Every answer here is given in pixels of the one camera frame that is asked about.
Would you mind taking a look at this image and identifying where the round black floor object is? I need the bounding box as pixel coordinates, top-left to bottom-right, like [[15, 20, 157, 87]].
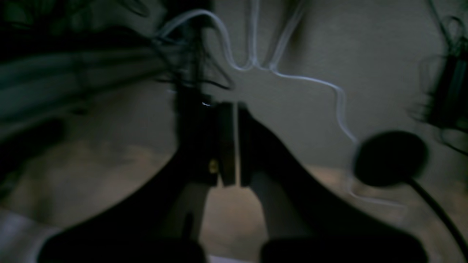
[[353, 130, 429, 187]]

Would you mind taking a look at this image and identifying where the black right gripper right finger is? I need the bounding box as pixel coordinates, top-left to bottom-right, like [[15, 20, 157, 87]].
[[238, 103, 429, 263]]

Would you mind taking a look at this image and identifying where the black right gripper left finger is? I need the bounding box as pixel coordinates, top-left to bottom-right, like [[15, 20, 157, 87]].
[[37, 103, 236, 263]]

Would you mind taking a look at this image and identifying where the white cable bundle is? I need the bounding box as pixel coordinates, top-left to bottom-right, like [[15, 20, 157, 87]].
[[154, 0, 406, 209]]

